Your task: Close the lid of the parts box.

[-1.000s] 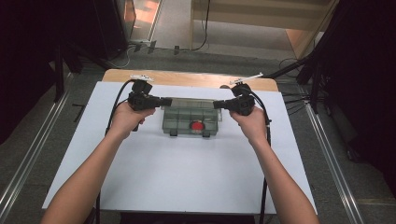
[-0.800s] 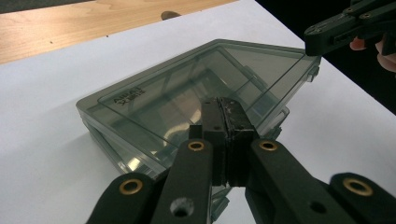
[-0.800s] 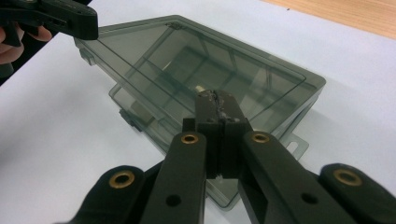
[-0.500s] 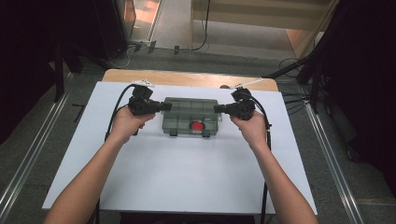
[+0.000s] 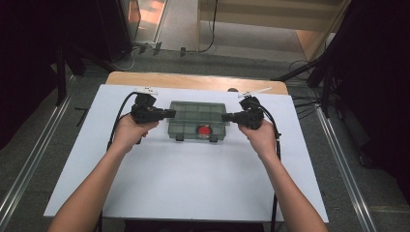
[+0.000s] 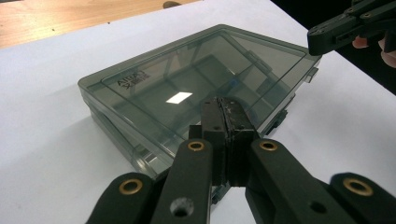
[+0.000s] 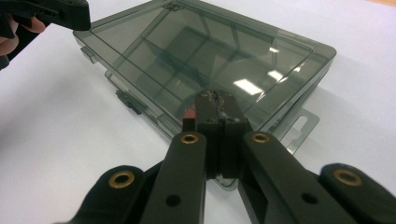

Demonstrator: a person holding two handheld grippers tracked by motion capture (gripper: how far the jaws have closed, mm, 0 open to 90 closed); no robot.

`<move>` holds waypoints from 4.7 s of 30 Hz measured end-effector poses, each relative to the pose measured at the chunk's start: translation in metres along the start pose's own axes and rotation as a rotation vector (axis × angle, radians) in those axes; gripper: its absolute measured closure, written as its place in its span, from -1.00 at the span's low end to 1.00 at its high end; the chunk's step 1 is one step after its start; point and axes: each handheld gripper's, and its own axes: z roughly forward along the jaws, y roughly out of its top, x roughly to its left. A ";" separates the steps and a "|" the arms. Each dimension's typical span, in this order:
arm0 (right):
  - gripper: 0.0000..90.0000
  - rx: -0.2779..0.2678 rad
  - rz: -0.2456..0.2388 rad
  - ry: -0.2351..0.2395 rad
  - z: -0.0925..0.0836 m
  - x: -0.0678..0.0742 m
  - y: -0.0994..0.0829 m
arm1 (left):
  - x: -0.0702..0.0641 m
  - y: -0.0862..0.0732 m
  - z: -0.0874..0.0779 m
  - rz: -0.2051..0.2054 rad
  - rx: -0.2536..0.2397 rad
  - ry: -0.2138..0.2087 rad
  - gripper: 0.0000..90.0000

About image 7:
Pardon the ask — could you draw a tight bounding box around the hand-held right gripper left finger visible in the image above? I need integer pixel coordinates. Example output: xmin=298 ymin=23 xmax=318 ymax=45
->
xmin=194 ymin=91 xmax=224 ymax=180

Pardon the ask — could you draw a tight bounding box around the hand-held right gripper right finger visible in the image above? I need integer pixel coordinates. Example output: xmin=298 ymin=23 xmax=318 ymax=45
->
xmin=214 ymin=91 xmax=252 ymax=179

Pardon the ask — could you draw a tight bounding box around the grey transparent compartment box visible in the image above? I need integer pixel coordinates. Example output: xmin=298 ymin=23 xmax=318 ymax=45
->
xmin=73 ymin=0 xmax=338 ymax=191

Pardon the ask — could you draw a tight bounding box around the white board sheet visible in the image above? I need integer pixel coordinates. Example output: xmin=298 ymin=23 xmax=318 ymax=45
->
xmin=0 ymin=0 xmax=396 ymax=224

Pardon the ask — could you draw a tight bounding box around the wooden table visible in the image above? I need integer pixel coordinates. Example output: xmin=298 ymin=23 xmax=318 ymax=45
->
xmin=362 ymin=0 xmax=396 ymax=7

